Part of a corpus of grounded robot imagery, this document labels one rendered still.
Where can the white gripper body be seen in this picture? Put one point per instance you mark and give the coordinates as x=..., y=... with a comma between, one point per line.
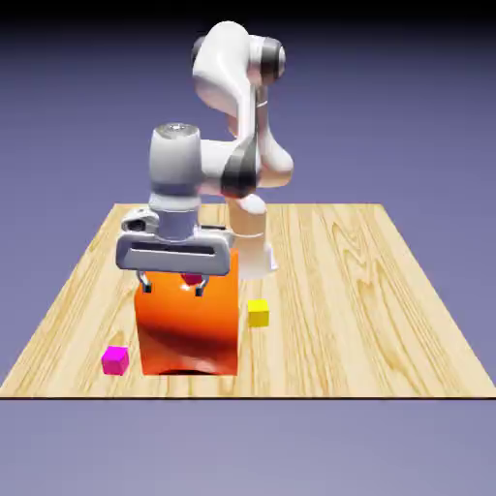
x=174, y=263

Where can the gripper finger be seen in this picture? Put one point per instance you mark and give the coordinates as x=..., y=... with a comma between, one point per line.
x=202, y=286
x=146, y=283

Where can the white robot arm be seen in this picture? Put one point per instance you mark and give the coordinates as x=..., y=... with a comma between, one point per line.
x=226, y=77

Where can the large orange box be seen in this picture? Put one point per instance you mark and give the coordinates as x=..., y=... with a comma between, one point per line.
x=188, y=329

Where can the small red cube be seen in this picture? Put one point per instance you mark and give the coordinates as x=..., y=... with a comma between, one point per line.
x=192, y=278

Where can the small magenta cube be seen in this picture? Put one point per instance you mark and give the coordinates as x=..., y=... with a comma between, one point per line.
x=115, y=360

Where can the small yellow cube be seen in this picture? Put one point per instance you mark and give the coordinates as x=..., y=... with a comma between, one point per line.
x=258, y=313

